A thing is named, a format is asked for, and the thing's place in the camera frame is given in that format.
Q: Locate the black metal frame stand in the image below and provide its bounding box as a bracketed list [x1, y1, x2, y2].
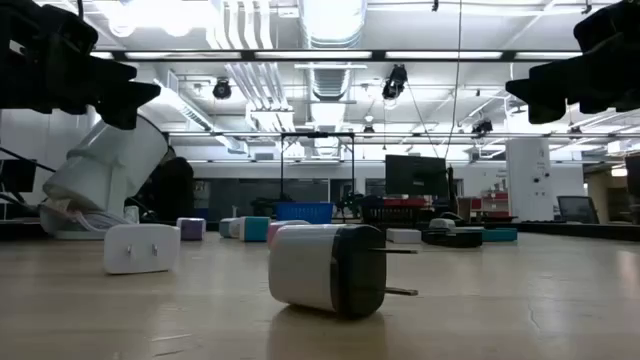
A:
[279, 131, 357, 204]

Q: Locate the purple wall charger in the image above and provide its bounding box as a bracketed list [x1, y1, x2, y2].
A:
[175, 216, 208, 242]

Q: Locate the person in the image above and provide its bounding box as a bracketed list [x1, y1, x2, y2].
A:
[144, 156, 196, 223]

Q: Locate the red storage shelf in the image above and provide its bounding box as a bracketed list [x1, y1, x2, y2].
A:
[469, 188, 512, 220]

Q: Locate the blue plastic basket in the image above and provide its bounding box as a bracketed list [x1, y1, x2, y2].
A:
[274, 201, 335, 225]

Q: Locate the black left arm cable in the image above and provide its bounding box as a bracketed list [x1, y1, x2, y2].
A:
[0, 146, 57, 175]

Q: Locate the large white wall charger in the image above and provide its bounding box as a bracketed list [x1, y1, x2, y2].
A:
[103, 223, 182, 275]

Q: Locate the white and black wall charger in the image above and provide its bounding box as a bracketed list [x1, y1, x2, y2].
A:
[267, 223, 419, 320]

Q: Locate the blue wall charger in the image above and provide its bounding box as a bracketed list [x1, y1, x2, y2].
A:
[238, 215, 272, 243]

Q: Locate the black plastic basket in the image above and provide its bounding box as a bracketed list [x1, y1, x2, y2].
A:
[360, 196, 427, 230]

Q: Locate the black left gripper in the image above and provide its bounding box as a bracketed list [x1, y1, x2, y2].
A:
[0, 0, 163, 132]

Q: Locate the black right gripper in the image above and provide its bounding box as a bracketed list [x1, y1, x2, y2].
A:
[504, 0, 640, 126]

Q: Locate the teal small display module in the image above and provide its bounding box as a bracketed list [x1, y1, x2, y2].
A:
[481, 227, 519, 243]

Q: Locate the black beam with light strips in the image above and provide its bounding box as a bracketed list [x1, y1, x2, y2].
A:
[89, 48, 586, 63]

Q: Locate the silver ventilation duct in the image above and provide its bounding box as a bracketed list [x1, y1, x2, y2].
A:
[298, 0, 370, 101]

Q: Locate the black aluminium table frame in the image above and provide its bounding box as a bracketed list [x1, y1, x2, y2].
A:
[0, 218, 640, 243]

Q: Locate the red wall charger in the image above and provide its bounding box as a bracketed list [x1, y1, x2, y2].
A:
[266, 219, 312, 249]

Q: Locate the thin black hanging cable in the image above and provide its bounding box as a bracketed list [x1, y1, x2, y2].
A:
[443, 0, 464, 161]

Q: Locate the black computer monitor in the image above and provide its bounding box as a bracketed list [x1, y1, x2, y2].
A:
[0, 158, 39, 194]
[384, 154, 450, 199]
[624, 154, 640, 225]

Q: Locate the white cylindrical container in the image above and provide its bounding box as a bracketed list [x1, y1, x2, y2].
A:
[39, 113, 170, 241]

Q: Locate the black small display module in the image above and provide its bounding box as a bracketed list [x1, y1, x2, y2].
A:
[421, 227, 484, 249]

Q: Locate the red crate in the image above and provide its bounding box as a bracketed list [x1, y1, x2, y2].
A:
[382, 197, 427, 208]

